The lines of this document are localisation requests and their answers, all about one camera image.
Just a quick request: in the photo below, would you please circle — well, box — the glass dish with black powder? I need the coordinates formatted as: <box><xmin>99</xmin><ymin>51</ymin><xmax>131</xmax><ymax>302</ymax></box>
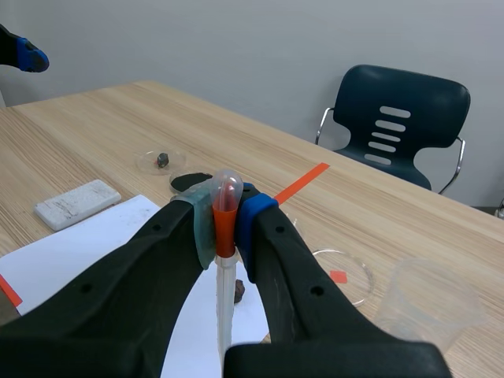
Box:
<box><xmin>168</xmin><ymin>170</ymin><xmax>216</xmax><ymax>195</ymax></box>

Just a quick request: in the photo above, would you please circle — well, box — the small white tile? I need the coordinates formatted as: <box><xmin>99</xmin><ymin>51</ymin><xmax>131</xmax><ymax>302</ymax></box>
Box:
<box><xmin>33</xmin><ymin>179</ymin><xmax>122</xmax><ymax>232</ymax></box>

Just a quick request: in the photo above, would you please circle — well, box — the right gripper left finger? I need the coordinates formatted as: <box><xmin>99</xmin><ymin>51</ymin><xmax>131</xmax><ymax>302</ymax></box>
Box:
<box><xmin>0</xmin><ymin>186</ymin><xmax>219</xmax><ymax>378</ymax></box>

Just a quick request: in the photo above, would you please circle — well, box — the white sheet of paper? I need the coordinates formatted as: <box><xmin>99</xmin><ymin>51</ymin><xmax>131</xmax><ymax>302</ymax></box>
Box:
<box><xmin>0</xmin><ymin>194</ymin><xmax>272</xmax><ymax>378</ymax></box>

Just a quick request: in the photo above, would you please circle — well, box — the dark blue chair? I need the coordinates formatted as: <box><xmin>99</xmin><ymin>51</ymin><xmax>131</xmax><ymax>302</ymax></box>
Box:
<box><xmin>314</xmin><ymin>64</ymin><xmax>472</xmax><ymax>195</ymax></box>

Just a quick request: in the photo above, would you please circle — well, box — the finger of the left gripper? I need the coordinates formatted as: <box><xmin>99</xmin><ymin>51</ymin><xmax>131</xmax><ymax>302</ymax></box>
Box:
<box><xmin>0</xmin><ymin>24</ymin><xmax>50</xmax><ymax>74</ymax></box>

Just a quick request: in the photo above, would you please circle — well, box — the clear glass dish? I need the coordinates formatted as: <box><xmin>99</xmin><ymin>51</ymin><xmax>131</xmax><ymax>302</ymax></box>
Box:
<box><xmin>135</xmin><ymin>147</ymin><xmax>188</xmax><ymax>176</ymax></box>
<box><xmin>291</xmin><ymin>220</ymin><xmax>376</xmax><ymax>309</ymax></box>

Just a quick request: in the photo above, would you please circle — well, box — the clear plastic beaker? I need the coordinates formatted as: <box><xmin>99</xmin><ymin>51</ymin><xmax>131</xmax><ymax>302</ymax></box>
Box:
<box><xmin>373</xmin><ymin>258</ymin><xmax>488</xmax><ymax>355</ymax></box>

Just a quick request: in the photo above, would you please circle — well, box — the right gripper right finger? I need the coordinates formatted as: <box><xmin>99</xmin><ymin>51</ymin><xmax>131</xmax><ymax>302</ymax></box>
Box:
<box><xmin>222</xmin><ymin>182</ymin><xmax>454</xmax><ymax>378</ymax></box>

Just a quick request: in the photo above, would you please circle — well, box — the dropper with red bulb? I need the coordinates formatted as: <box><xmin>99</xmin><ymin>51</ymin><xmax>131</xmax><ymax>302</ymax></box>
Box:
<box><xmin>209</xmin><ymin>168</ymin><xmax>244</xmax><ymax>358</ymax></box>

